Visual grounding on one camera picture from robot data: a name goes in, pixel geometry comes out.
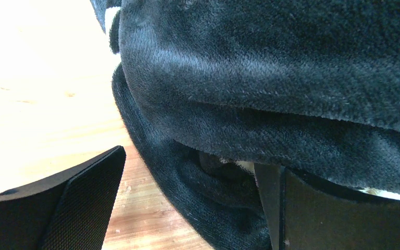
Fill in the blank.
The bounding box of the black plush flower blanket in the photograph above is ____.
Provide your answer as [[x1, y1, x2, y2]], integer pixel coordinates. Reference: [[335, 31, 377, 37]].
[[92, 1, 400, 249]]

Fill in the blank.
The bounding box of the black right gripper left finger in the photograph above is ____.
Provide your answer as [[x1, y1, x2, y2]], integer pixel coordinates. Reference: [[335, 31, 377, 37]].
[[0, 146, 126, 249]]

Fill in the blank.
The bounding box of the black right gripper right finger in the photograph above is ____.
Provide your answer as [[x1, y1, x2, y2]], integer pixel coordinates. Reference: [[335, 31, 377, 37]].
[[255, 164, 400, 249]]

